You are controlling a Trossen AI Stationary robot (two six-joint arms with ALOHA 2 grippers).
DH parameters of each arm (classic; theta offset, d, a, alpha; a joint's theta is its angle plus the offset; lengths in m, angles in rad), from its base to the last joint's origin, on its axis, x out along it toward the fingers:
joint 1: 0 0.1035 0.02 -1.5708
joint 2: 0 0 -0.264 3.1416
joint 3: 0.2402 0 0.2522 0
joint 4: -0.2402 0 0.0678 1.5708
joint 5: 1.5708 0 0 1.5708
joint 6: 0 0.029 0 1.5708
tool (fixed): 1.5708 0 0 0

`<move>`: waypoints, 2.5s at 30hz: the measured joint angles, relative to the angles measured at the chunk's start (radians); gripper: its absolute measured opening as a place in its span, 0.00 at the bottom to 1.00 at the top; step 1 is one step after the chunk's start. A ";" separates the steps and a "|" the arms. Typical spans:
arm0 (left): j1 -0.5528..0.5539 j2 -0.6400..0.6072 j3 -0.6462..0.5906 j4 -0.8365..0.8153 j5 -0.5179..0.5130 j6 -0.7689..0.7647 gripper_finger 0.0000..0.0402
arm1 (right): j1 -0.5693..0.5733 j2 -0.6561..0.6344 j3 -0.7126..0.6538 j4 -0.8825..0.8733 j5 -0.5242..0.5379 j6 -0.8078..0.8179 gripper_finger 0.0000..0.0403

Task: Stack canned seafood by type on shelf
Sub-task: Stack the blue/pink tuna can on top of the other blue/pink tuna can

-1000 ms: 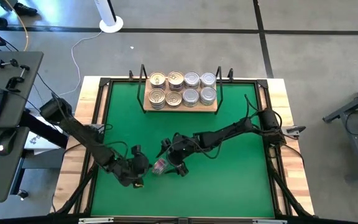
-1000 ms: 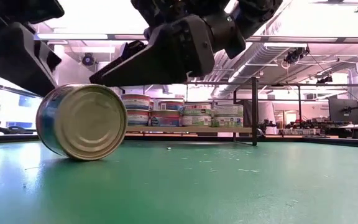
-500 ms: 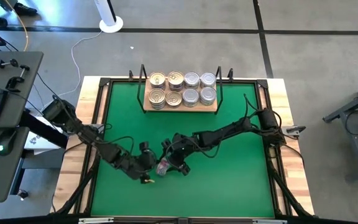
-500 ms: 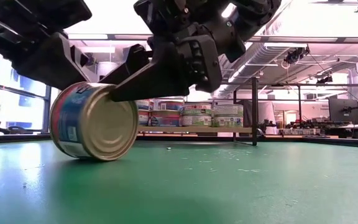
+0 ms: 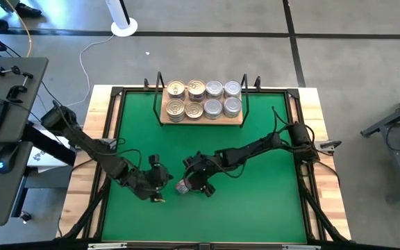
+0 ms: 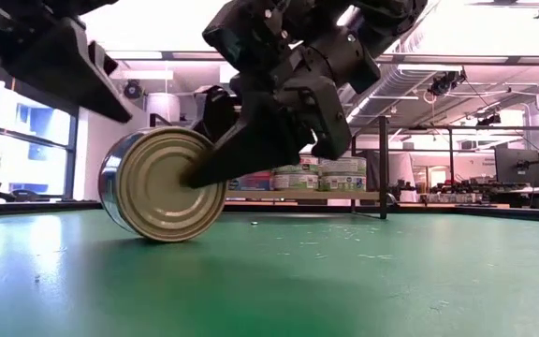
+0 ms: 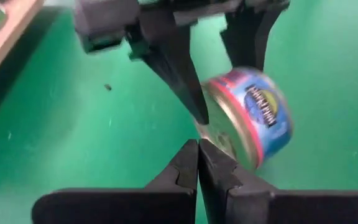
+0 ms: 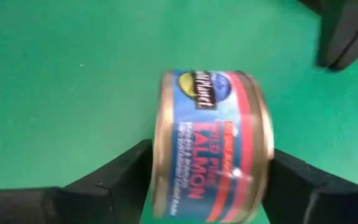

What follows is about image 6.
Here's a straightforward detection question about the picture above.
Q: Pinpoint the black ceiling camera rig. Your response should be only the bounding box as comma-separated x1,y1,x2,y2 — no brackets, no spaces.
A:
427,68,468,98

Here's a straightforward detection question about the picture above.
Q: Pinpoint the black monitor on arm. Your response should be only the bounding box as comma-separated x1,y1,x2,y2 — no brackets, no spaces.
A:
493,148,539,184

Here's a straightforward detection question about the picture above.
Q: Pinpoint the black office chair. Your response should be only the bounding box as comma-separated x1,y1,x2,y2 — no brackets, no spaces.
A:
6,189,41,203

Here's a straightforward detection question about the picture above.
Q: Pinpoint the silver ceiling duct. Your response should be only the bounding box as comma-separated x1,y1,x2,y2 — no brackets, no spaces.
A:
343,60,423,125

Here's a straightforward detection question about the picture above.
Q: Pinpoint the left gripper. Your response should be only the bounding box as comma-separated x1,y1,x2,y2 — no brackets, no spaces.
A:
0,0,134,125

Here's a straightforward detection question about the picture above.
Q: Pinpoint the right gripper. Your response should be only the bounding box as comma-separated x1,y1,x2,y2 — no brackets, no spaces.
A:
179,25,383,190

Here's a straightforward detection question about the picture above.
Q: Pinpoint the white round column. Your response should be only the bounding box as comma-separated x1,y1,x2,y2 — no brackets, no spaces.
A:
145,92,182,125

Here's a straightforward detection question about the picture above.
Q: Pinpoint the black round wall fan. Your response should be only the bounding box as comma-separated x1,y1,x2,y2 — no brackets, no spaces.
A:
123,79,143,100

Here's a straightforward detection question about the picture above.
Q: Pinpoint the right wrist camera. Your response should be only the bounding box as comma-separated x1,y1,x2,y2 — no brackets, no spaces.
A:
201,0,308,76

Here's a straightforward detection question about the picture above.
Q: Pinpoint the green table mat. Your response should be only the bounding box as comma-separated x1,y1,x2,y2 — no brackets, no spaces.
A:
0,209,539,337

